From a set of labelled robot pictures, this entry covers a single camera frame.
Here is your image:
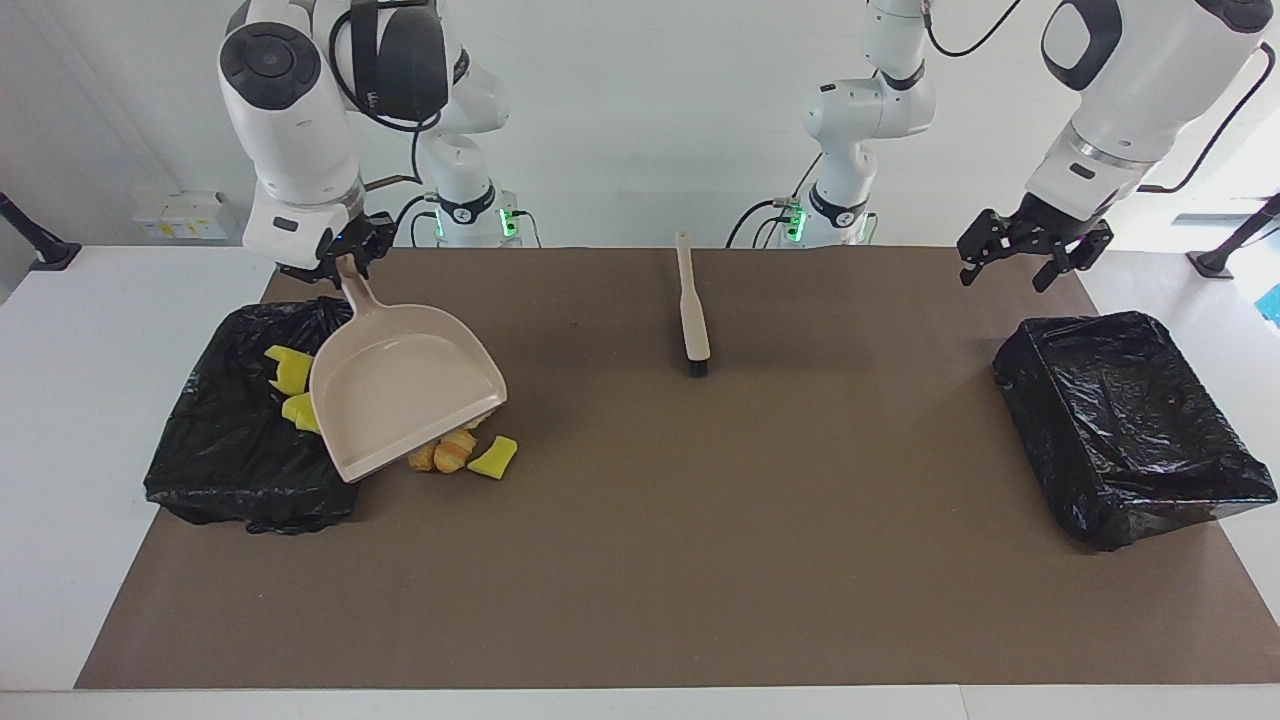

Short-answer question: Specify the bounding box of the black left base cable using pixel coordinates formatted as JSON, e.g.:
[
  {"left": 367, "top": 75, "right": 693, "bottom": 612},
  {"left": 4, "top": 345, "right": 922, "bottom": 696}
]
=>
[{"left": 725, "top": 150, "right": 831, "bottom": 249}]

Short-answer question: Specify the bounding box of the black right base cable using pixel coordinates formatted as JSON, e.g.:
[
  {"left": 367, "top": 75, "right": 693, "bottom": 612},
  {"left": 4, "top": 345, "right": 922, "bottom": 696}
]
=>
[{"left": 388, "top": 193, "right": 441, "bottom": 248}]

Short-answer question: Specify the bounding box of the black base cable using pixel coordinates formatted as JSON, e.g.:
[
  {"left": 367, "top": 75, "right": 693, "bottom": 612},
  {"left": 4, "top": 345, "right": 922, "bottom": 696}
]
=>
[
  {"left": 725, "top": 150, "right": 831, "bottom": 249},
  {"left": 388, "top": 193, "right": 441, "bottom": 248}
]

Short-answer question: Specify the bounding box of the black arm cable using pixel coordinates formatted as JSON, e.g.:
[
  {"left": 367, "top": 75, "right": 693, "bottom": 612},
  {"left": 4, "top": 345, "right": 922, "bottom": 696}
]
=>
[
  {"left": 330, "top": 0, "right": 446, "bottom": 191},
  {"left": 925, "top": 0, "right": 1280, "bottom": 193}
]

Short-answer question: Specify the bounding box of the beige brush with black bristles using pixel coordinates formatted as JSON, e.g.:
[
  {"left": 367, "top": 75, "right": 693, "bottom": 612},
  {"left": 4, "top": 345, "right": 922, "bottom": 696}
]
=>
[{"left": 674, "top": 230, "right": 714, "bottom": 379}]

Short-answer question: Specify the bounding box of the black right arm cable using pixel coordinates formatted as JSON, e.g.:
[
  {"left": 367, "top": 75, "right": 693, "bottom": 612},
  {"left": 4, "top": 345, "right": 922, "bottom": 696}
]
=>
[{"left": 330, "top": 0, "right": 446, "bottom": 191}]

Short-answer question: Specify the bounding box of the beige plastic dustpan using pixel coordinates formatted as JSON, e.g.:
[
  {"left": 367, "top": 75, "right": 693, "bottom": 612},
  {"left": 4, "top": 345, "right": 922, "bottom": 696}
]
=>
[{"left": 308, "top": 254, "right": 509, "bottom": 485}]

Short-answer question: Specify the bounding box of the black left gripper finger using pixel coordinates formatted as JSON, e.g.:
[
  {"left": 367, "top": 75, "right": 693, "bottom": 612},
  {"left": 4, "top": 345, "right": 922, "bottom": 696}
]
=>
[
  {"left": 957, "top": 210, "right": 1013, "bottom": 289},
  {"left": 1033, "top": 225, "right": 1116, "bottom": 294}
]

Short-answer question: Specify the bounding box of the notched yellow sponge piece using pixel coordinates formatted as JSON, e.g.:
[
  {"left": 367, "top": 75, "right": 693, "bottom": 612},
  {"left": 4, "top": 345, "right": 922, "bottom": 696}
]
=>
[{"left": 264, "top": 344, "right": 314, "bottom": 397}]

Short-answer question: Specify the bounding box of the black camera stand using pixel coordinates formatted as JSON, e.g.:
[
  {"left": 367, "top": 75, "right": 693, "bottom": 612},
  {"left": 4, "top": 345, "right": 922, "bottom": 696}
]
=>
[
  {"left": 0, "top": 190, "right": 83, "bottom": 273},
  {"left": 1187, "top": 193, "right": 1280, "bottom": 279}
]

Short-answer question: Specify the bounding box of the white wall box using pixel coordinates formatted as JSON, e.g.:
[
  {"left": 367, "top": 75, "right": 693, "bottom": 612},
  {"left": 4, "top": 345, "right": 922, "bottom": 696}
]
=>
[{"left": 163, "top": 192, "right": 238, "bottom": 241}]

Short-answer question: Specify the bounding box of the striped bread roll piece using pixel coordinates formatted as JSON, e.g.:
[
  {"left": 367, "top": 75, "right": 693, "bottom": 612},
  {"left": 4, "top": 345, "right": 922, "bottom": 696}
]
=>
[{"left": 433, "top": 428, "right": 479, "bottom": 475}]

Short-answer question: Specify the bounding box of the brown table mat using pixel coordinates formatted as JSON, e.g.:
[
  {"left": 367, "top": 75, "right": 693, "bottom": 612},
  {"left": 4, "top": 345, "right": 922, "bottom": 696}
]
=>
[{"left": 75, "top": 247, "right": 1280, "bottom": 691}]

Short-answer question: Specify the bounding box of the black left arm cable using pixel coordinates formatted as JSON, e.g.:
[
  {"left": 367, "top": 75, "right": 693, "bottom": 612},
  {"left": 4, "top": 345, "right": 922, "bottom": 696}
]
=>
[{"left": 925, "top": 0, "right": 1280, "bottom": 193}]

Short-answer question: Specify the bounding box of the small yellow sponge piece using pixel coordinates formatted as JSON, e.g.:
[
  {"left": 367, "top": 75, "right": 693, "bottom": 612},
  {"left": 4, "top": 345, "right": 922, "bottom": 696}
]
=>
[{"left": 467, "top": 435, "right": 519, "bottom": 481}]

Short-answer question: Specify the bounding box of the bin lined with black bag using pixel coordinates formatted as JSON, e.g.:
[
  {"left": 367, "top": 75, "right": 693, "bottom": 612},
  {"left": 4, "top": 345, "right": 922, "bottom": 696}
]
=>
[
  {"left": 143, "top": 295, "right": 397, "bottom": 536},
  {"left": 992, "top": 311, "right": 1279, "bottom": 553}
]

